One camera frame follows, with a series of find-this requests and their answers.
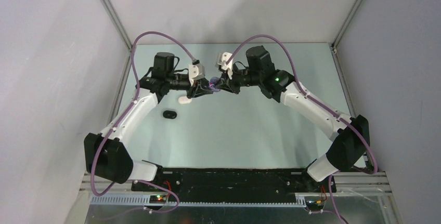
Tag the left controller circuit board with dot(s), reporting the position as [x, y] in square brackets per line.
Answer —
[158, 199]

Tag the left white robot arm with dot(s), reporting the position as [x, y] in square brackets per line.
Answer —
[106, 153]

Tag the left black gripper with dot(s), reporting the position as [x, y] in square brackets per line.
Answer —
[198, 90]

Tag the aluminium frame post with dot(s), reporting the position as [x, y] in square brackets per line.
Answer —
[347, 21]
[116, 21]

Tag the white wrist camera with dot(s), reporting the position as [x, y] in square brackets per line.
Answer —
[225, 64]
[196, 71]

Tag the controller circuit board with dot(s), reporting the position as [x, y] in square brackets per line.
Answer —
[158, 199]
[315, 206]

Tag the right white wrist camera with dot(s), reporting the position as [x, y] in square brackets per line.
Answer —
[225, 64]

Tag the right controller circuit board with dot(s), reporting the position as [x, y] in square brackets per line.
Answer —
[315, 206]

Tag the white earbud charging case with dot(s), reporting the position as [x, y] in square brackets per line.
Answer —
[184, 100]

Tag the right aluminium frame post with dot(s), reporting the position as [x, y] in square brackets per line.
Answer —
[347, 21]

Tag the left aluminium frame post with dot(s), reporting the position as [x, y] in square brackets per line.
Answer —
[116, 21]

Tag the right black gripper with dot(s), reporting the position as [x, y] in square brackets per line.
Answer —
[224, 81]

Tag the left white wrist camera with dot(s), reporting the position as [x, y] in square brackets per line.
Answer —
[196, 71]

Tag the purple earbud charging case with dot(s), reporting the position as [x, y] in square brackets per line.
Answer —
[213, 83]

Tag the black earbud charging case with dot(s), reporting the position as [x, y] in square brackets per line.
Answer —
[169, 114]

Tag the grey slotted cable duct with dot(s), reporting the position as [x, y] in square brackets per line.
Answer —
[143, 200]

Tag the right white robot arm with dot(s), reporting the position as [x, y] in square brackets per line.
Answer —
[349, 135]

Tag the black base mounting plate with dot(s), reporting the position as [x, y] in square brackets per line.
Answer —
[215, 184]

